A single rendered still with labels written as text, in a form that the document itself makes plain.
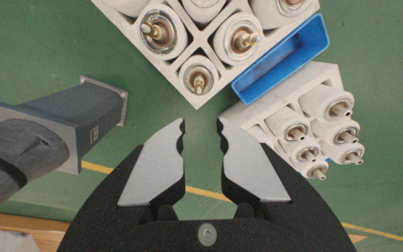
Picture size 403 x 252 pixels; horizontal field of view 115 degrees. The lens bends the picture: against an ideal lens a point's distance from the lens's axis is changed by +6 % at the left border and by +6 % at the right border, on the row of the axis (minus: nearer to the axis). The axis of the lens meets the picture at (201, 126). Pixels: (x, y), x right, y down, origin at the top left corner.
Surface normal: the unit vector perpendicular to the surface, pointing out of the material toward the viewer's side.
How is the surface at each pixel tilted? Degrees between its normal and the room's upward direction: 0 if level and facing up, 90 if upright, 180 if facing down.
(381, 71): 0
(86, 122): 90
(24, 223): 90
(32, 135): 72
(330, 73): 0
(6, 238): 90
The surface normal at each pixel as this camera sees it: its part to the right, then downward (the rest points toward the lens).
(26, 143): 0.78, -0.33
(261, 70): 0.03, 0.52
